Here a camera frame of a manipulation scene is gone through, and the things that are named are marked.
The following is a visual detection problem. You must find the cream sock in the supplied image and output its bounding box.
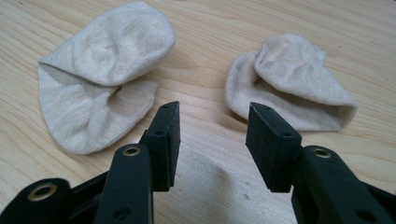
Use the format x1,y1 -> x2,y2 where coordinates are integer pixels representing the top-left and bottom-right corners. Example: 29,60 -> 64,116
224,33 -> 359,133
36,0 -> 177,156

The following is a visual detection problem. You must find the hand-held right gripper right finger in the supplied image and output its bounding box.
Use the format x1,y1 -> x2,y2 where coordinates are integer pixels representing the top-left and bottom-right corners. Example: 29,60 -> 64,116
245,102 -> 396,224

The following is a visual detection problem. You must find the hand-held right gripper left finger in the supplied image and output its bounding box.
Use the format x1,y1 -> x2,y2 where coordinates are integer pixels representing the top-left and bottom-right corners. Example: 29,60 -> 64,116
93,100 -> 181,224

